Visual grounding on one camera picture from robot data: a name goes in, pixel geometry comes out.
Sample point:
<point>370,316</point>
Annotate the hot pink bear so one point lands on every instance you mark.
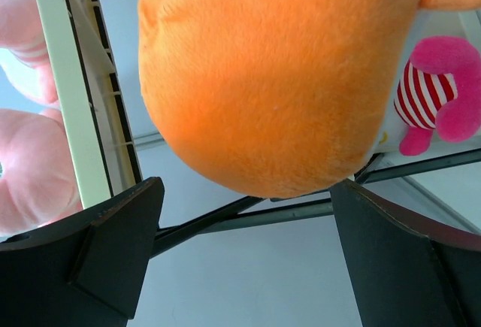
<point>439,93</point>

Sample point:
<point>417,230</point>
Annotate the light pink plush bear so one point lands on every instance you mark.
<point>38,182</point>
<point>24,55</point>

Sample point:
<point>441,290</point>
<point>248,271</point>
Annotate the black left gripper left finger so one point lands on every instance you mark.
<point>87,269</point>

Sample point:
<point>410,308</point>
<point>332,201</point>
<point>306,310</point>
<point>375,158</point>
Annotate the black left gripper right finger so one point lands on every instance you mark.
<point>406,270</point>

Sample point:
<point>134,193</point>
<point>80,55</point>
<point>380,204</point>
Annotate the beige three-tier black-frame shelf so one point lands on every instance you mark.
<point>104,158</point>

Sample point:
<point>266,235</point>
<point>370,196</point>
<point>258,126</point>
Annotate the large orange plush whale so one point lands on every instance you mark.
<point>273,98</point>

